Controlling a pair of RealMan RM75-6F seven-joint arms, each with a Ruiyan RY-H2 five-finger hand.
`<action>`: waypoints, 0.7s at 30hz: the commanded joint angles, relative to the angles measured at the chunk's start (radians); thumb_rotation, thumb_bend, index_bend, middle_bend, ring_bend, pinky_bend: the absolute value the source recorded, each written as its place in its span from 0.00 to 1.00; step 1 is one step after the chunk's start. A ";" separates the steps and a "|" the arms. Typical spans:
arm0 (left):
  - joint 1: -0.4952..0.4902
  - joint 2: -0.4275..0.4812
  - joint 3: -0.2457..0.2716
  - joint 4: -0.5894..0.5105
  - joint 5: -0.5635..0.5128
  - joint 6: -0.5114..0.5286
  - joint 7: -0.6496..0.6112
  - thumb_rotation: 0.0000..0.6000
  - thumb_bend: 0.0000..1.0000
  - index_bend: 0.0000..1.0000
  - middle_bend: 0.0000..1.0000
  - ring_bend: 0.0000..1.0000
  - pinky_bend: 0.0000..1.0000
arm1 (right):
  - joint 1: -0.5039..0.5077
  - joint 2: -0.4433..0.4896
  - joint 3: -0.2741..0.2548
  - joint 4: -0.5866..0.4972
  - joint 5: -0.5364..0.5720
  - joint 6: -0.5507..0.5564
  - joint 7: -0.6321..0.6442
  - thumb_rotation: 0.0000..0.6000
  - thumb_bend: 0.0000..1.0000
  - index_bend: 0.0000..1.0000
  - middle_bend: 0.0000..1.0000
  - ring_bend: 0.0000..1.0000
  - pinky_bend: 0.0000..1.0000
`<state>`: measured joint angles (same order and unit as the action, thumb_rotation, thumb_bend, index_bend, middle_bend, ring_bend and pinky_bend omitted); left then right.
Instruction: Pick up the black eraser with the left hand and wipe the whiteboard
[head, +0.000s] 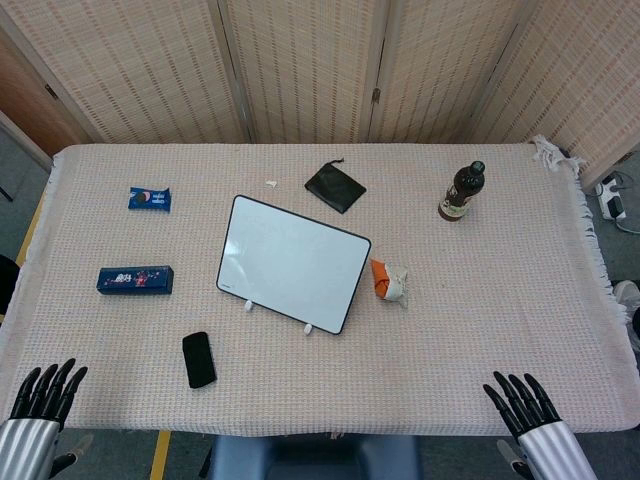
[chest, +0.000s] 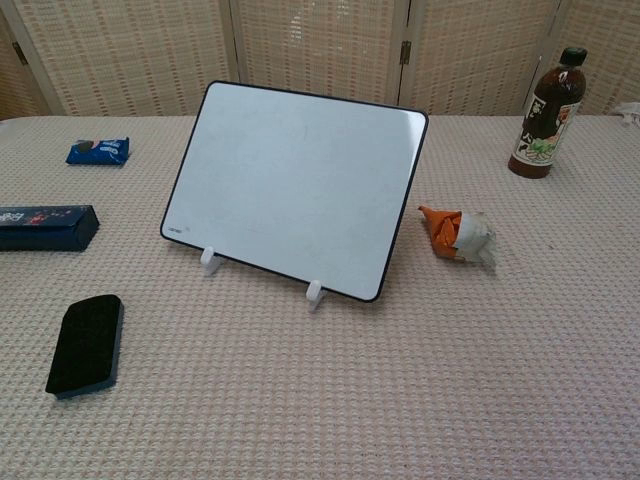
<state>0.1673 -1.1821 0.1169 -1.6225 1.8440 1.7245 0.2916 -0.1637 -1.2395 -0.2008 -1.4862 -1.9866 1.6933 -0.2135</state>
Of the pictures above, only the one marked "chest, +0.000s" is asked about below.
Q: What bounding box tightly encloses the black whiteboard eraser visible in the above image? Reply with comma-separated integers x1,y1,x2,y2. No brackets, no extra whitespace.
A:
45,293,126,400

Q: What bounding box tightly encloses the white plastic stand foot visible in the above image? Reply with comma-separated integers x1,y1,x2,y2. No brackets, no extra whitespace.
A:
305,279,324,314
200,245,220,277

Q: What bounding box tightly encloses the beige woven tablecloth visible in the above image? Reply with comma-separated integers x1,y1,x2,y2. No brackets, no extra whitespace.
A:
0,113,640,480

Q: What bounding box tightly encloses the orange and white crumpled wrapper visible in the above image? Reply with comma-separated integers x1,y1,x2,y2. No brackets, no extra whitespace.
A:
418,203,498,268

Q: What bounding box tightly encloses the woven folding screen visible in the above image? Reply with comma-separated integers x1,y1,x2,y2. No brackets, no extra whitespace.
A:
0,0,640,121

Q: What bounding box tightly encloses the blue cookie snack packet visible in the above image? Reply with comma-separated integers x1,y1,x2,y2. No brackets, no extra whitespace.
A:
65,136,131,166

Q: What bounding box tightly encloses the brown tea bottle black cap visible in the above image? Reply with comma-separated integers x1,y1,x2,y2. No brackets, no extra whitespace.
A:
507,46,588,180

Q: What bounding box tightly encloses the dark blue rectangular box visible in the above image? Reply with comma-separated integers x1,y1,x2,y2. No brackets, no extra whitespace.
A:
0,203,101,253

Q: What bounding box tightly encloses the white crumpled cloth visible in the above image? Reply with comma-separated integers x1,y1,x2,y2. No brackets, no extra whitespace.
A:
615,101,640,132

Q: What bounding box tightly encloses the white board with black frame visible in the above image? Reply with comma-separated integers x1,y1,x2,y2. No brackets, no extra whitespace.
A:
159,80,430,304

